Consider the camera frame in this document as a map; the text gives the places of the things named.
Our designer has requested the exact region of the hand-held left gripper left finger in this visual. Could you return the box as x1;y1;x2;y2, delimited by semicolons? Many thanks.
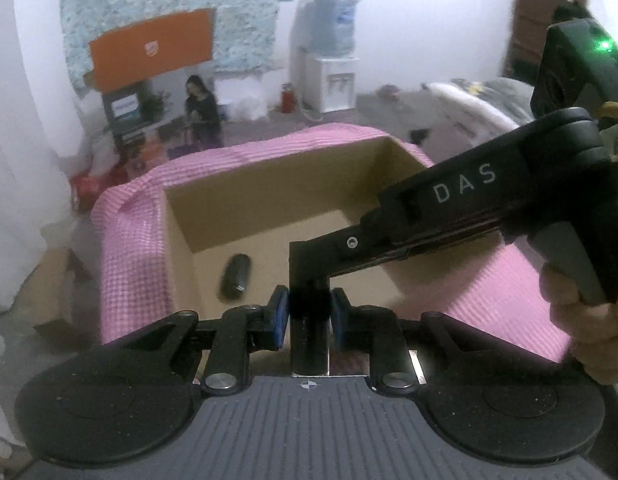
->
101;285;292;397

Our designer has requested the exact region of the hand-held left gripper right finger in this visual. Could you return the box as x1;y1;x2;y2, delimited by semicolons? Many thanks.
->
329;287;520;397

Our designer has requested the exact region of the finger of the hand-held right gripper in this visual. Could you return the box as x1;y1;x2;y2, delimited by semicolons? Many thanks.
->
288;219;506;289

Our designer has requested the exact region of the black oval case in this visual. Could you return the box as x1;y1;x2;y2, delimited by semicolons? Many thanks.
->
218;254;252;303

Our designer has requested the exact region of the person's right hand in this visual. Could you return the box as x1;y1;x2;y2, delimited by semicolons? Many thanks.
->
538;266;618;387

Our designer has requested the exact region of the grey rumpled bedding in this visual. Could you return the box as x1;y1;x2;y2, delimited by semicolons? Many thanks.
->
424;77;540;131

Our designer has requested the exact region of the pink checkered cloth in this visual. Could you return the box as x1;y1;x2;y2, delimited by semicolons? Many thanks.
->
91;122;577;361

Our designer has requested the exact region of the white water dispenser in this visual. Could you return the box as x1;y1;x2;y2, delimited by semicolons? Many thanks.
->
303;52;360;113

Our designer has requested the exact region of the brown door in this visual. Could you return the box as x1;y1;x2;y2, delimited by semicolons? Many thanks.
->
502;0;592;78

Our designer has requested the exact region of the small brown cardboard box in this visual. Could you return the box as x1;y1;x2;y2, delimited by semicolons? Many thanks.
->
33;247;94;351

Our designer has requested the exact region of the blue water jug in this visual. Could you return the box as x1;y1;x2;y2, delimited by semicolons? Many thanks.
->
309;0;360;58

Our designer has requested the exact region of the red bag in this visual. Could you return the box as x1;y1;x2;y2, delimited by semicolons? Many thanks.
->
69;170;120;211

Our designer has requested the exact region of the dark display box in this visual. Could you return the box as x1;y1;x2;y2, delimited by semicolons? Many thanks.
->
101;85;157;136

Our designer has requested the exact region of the orange board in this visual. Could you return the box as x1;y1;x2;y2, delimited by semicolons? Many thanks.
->
88;8;216;92

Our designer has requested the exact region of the white fabric drape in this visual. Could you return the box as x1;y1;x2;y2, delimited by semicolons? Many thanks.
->
0;105;77;311

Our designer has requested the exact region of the blue patterned wall cloth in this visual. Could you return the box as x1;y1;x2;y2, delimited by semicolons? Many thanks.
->
59;0;297;98

